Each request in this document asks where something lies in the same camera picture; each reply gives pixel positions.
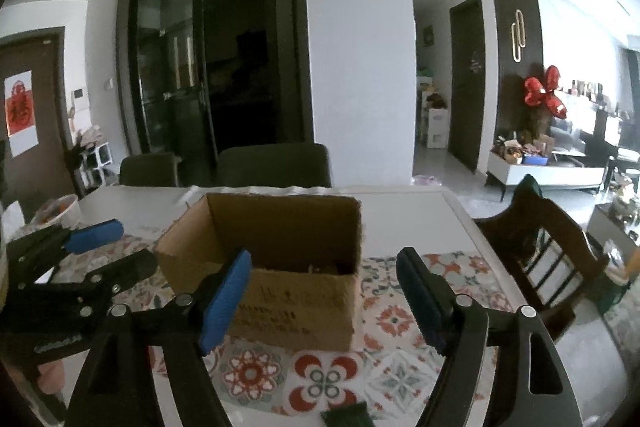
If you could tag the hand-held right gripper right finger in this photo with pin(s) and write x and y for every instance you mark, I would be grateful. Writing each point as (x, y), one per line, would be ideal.
(420, 302)

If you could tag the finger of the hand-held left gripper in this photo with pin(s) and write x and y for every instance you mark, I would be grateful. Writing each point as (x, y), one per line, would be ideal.
(95, 234)
(125, 269)

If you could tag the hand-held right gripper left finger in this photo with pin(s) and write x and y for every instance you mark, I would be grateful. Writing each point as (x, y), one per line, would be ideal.
(225, 302)

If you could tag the brown cardboard box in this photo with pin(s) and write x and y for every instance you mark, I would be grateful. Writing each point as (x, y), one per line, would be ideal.
(300, 302)

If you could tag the person's left hand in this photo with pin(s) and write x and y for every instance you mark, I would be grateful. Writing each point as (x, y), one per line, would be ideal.
(50, 377)

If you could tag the floral patterned table mat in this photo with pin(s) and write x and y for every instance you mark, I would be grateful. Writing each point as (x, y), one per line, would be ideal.
(395, 322)

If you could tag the white round basket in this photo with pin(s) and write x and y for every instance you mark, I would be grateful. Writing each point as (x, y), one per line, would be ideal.
(57, 212)

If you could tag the white shelf rack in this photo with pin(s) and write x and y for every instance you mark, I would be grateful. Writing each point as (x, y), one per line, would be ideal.
(95, 164)

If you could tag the dark green chair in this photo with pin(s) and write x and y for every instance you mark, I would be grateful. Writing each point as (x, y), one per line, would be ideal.
(149, 169)
(275, 164)

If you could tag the dark wooden chair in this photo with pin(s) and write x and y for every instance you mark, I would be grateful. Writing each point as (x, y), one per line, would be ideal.
(545, 252)

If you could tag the green snack packet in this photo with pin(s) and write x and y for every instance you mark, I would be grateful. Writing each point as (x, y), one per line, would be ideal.
(345, 416)

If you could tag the red paper door poster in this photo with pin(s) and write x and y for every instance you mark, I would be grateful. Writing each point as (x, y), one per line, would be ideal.
(20, 112)

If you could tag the brown wooden door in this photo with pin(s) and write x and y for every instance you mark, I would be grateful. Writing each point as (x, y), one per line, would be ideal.
(50, 82)

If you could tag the white storage box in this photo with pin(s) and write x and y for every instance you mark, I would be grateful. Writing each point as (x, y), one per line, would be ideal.
(436, 127)

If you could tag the white low cabinet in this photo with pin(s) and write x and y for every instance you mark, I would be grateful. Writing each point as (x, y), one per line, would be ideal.
(545, 174)

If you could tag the blue box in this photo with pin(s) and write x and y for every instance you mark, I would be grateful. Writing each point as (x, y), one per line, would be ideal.
(535, 160)

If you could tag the dark hallway door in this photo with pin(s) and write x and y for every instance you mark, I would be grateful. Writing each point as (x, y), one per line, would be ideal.
(467, 82)

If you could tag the dark glass sliding door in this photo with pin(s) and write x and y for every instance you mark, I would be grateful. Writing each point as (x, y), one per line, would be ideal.
(220, 47)

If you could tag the red balloon flower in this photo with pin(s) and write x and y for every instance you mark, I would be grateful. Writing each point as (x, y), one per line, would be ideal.
(545, 94)

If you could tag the gold wall ornament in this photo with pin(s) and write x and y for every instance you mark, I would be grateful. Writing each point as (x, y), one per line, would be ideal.
(517, 34)

